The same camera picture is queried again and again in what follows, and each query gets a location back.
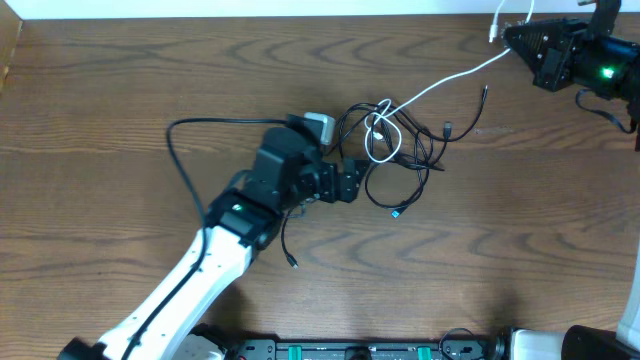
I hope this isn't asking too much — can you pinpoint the black usb cable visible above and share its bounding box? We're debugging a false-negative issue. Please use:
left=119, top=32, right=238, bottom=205
left=363, top=85, right=489, bottom=220
left=279, top=102, right=446, bottom=270

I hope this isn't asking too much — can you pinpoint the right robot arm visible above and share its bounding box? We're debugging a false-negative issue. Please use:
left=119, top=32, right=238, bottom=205
left=491, top=0, right=639, bottom=360

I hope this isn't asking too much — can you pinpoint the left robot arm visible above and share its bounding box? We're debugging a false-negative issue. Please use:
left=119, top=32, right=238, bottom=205
left=59, top=127, right=369, bottom=359

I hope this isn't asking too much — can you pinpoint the left camera black cable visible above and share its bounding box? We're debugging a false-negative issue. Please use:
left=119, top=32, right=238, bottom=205
left=119, top=114, right=306, bottom=360

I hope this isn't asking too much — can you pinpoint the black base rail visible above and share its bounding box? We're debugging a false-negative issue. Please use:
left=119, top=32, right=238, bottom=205
left=172, top=323, right=511, bottom=360

